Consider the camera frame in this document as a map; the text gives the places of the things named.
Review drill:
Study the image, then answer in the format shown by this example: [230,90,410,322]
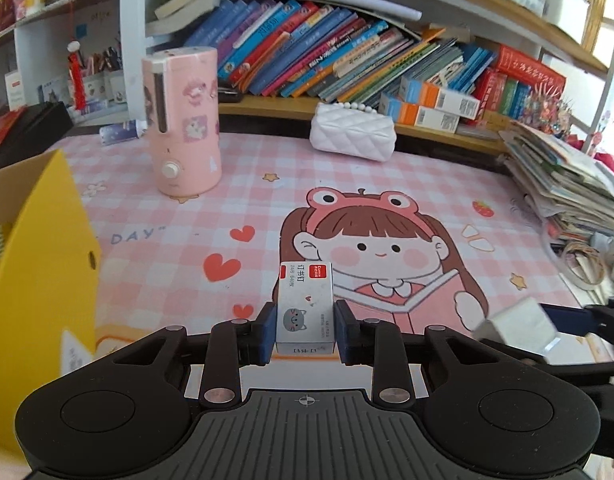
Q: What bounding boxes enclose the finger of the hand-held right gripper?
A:
[480,339,614,387]
[540,297,614,356]

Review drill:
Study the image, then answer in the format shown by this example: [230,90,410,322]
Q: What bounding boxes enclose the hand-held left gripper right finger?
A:
[335,300,533,407]

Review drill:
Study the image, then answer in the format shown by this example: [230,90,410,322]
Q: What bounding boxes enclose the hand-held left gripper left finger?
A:
[112,302,278,408]

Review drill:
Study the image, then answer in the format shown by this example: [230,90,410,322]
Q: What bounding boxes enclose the white staple box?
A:
[275,261,336,358]

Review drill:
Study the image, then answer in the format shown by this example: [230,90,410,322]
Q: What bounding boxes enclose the white charger cube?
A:
[473,297,563,363]

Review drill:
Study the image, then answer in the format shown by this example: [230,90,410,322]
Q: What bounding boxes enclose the yellow cardboard box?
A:
[0,149,102,461]

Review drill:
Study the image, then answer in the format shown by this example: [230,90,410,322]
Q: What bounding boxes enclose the stack of papers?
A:
[500,122,614,233]

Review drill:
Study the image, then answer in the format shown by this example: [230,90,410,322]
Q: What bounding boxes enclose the white quilted clutch bag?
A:
[309,101,397,162]

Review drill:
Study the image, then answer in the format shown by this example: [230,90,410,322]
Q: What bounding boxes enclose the colourful crown ornament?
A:
[520,85,573,131]

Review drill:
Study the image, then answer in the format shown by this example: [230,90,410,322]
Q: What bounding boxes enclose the pink humidifier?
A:
[141,46,223,198]

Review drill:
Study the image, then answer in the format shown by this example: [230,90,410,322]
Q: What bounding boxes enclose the orange blue carton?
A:
[399,74,480,121]
[379,92,460,133]

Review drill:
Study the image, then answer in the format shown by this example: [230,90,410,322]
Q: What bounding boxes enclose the red boxed book set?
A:
[474,67,533,121]

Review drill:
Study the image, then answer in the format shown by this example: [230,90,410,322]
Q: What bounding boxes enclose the blue spray bottle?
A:
[99,120,148,146]

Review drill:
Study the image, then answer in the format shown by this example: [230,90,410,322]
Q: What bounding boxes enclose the red dictionary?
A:
[492,44,567,96]

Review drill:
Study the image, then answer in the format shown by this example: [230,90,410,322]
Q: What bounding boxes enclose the row of leaning books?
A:
[184,0,498,111]

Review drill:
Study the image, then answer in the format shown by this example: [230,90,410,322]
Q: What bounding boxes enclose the white pen holders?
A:
[82,47,128,106]

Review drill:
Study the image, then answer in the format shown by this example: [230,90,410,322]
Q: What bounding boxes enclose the white storage container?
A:
[542,0,590,43]

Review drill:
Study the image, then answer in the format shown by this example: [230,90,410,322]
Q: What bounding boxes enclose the black electronic keyboard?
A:
[0,102,75,171]

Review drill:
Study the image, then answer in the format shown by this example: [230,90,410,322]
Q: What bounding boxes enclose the red tassel ornament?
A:
[67,40,88,111]

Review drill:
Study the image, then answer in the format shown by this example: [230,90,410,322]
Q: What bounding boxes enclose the white shelf unit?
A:
[0,0,155,126]

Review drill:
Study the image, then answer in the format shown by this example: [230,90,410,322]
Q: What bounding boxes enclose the white red carton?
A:
[4,71,28,111]

